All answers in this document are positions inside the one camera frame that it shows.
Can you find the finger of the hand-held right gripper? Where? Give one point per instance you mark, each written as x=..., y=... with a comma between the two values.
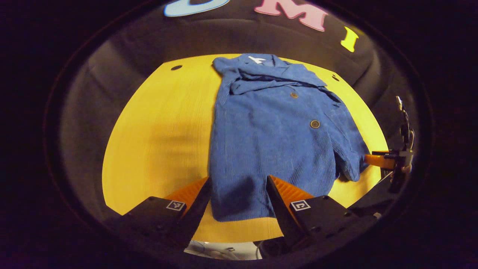
x=379, y=160

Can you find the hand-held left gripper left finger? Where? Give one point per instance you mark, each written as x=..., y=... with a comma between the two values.
x=194, y=220

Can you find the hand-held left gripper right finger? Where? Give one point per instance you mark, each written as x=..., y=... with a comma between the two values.
x=280, y=213

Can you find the black backdrop cloth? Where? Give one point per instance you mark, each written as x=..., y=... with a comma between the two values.
x=130, y=48

